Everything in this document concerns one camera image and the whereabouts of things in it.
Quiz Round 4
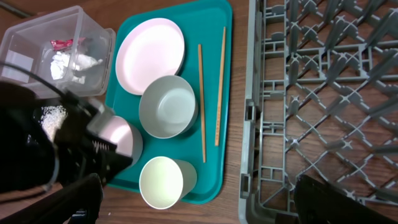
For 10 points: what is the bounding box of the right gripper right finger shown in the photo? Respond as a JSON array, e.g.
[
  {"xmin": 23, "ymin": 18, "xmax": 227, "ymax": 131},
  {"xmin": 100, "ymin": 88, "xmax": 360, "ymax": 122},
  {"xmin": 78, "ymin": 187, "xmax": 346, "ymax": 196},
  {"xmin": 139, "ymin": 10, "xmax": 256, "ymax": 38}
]
[{"xmin": 294, "ymin": 175, "xmax": 397, "ymax": 224}]

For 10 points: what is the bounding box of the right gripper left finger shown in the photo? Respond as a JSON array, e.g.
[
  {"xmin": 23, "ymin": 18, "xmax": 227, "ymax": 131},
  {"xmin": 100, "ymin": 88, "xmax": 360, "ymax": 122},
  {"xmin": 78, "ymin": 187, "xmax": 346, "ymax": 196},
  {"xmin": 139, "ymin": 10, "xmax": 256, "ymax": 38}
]
[{"xmin": 1, "ymin": 174, "xmax": 103, "ymax": 224}]

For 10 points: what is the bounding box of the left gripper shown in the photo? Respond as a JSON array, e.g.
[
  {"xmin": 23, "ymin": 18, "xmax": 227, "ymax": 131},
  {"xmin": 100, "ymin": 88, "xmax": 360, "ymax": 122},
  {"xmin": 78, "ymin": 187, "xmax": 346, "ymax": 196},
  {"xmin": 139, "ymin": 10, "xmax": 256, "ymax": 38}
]
[{"xmin": 54, "ymin": 93, "xmax": 133, "ymax": 186}]

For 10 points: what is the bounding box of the pile of rice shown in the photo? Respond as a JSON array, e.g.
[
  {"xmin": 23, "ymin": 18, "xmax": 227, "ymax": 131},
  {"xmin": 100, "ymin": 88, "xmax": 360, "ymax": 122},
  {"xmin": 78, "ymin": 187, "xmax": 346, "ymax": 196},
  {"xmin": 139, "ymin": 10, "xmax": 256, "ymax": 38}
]
[{"xmin": 40, "ymin": 105, "xmax": 68, "ymax": 141}]

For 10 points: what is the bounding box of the white paper cup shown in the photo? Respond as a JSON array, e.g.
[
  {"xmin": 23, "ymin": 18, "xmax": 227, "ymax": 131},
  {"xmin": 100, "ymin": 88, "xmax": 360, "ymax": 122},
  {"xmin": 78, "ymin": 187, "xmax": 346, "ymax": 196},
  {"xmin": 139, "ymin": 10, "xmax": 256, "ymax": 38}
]
[{"xmin": 139, "ymin": 156, "xmax": 198, "ymax": 210}]

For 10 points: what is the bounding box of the white napkin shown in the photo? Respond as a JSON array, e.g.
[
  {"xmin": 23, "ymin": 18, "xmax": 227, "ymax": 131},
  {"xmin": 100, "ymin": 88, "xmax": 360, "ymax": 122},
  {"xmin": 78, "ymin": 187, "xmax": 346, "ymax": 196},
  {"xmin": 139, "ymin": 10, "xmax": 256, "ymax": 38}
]
[{"xmin": 50, "ymin": 52, "xmax": 103, "ymax": 84}]

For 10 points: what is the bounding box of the red snack wrapper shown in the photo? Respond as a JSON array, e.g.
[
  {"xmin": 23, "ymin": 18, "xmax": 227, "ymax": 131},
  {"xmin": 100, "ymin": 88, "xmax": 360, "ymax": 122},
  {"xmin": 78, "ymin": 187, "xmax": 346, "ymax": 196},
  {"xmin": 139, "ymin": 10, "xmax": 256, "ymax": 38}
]
[{"xmin": 50, "ymin": 39, "xmax": 75, "ymax": 51}]

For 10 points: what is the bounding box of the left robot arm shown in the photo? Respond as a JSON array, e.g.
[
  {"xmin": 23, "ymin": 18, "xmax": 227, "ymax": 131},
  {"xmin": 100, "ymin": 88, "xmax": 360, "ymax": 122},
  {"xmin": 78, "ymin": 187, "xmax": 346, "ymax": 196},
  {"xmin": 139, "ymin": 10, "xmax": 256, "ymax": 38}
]
[{"xmin": 1, "ymin": 82, "xmax": 133, "ymax": 193}]

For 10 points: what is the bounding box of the grey dishwasher rack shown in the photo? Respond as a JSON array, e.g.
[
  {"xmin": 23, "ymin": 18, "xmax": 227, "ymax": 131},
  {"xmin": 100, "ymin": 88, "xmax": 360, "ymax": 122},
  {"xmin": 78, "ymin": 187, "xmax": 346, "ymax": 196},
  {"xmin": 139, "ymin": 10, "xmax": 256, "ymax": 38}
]
[{"xmin": 238, "ymin": 0, "xmax": 397, "ymax": 223}]

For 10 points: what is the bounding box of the black plastic tray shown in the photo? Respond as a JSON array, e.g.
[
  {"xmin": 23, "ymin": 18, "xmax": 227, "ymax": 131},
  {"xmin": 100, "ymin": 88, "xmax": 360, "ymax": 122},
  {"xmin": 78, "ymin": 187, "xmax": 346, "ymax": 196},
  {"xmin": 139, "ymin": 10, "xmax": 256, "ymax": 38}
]
[{"xmin": 33, "ymin": 98, "xmax": 98, "ymax": 146}]

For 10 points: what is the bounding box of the grey bowl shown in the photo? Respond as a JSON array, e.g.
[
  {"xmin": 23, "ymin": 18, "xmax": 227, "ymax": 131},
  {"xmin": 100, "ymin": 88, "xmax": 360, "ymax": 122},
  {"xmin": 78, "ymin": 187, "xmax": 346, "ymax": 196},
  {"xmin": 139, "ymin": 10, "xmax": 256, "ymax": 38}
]
[{"xmin": 139, "ymin": 75, "xmax": 198, "ymax": 139}]

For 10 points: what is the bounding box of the clear plastic bin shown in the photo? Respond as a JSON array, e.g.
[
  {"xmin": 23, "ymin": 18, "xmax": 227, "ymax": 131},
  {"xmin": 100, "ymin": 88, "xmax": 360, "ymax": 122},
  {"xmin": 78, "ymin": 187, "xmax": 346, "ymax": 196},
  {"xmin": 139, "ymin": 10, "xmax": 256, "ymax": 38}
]
[{"xmin": 1, "ymin": 6, "xmax": 116, "ymax": 96}]

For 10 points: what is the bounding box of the large white plate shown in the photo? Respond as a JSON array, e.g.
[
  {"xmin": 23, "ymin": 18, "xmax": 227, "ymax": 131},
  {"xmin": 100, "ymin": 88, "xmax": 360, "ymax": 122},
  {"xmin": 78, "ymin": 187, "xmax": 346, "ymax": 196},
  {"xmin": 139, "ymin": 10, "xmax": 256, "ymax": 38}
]
[{"xmin": 115, "ymin": 18, "xmax": 185, "ymax": 95}]

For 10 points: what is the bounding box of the right wooden chopstick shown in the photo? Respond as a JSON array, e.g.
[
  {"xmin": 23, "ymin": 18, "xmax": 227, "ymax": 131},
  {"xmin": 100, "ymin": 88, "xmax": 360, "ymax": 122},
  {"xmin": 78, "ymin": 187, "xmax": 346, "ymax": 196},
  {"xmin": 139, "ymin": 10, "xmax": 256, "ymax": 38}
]
[{"xmin": 215, "ymin": 27, "xmax": 226, "ymax": 146}]

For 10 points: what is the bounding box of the wooden chopstick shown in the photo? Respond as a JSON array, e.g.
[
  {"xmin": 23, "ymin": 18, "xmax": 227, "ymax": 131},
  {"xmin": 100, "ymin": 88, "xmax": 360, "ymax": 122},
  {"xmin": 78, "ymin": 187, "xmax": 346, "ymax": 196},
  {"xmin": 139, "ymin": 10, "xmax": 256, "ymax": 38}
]
[
  {"xmin": 215, "ymin": 27, "xmax": 226, "ymax": 146},
  {"xmin": 198, "ymin": 44, "xmax": 206, "ymax": 163}
]

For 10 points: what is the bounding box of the left wooden chopstick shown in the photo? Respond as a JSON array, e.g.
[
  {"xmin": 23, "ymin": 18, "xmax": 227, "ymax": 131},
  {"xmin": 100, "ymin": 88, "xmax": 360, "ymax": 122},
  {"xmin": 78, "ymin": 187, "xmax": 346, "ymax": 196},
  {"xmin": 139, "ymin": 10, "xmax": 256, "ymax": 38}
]
[{"xmin": 198, "ymin": 44, "xmax": 206, "ymax": 163}]

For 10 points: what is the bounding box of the teal serving tray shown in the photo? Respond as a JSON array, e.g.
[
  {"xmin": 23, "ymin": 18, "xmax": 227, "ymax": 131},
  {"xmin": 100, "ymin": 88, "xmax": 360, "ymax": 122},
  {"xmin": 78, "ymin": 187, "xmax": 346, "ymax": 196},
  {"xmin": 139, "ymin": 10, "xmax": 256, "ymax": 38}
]
[{"xmin": 105, "ymin": 1, "xmax": 233, "ymax": 204}]

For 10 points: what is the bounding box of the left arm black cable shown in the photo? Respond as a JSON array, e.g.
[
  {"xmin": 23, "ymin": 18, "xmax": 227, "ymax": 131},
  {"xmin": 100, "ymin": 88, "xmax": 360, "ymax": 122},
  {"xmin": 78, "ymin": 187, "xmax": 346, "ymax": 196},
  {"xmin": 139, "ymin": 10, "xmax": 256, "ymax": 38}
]
[{"xmin": 0, "ymin": 62, "xmax": 72, "ymax": 100}]

